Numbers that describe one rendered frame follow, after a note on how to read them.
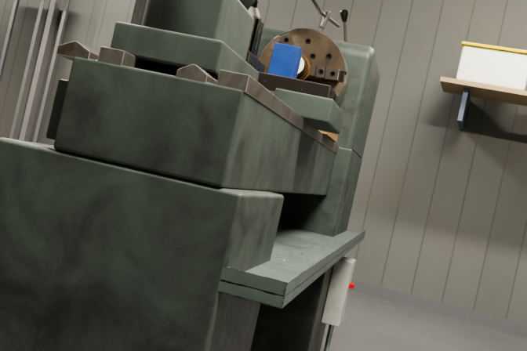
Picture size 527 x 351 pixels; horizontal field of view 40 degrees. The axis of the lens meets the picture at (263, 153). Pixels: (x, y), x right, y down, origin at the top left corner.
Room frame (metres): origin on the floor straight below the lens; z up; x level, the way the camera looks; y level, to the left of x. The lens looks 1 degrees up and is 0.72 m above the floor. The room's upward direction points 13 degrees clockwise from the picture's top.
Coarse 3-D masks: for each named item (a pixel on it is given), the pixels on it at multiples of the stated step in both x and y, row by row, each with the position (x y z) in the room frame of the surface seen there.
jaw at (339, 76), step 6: (312, 66) 2.40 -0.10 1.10; (318, 66) 2.42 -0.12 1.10; (312, 72) 2.40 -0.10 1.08; (318, 72) 2.42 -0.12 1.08; (324, 72) 2.41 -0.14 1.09; (330, 72) 2.43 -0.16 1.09; (336, 72) 2.43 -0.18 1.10; (342, 72) 2.46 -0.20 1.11; (312, 78) 2.47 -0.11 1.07; (318, 78) 2.45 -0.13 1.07; (324, 78) 2.43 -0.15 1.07; (330, 78) 2.43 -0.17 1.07; (336, 78) 2.43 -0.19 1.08; (342, 78) 2.46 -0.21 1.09
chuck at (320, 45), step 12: (276, 36) 2.52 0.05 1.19; (300, 36) 2.50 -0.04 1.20; (312, 36) 2.49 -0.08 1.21; (324, 36) 2.48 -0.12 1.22; (300, 48) 2.50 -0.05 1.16; (312, 48) 2.49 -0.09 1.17; (324, 48) 2.48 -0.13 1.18; (336, 48) 2.47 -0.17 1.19; (264, 60) 2.52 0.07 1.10; (312, 60) 2.49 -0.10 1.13; (324, 60) 2.48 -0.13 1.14; (336, 60) 2.47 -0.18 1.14; (264, 72) 2.52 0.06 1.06; (324, 84) 2.47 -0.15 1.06; (336, 84) 2.46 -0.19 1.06
